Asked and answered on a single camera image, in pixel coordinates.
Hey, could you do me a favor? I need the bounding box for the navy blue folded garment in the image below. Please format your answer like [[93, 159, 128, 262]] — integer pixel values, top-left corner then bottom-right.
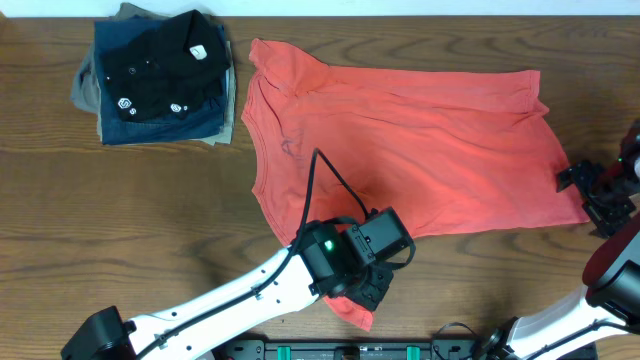
[[94, 18, 228, 145]]

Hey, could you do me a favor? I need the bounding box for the black right base cable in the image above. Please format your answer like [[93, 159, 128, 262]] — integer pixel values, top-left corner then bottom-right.
[[430, 322, 481, 360]]

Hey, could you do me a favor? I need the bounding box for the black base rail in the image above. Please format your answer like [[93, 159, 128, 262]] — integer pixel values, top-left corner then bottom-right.
[[201, 339, 475, 360]]

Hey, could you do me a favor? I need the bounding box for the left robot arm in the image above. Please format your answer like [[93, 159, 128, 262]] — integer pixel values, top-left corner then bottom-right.
[[61, 212, 415, 360]]

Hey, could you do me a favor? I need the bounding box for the grey folded garment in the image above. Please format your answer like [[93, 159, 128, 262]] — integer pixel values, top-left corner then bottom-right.
[[70, 2, 166, 115]]

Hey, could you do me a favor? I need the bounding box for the black folded shirt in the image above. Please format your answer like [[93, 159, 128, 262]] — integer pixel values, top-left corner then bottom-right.
[[99, 10, 230, 123]]

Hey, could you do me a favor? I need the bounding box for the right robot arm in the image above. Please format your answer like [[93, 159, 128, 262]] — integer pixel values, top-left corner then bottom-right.
[[472, 121, 639, 360]]

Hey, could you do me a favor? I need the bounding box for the red soccer t-shirt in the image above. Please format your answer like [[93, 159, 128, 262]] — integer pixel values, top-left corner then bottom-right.
[[241, 38, 591, 333]]

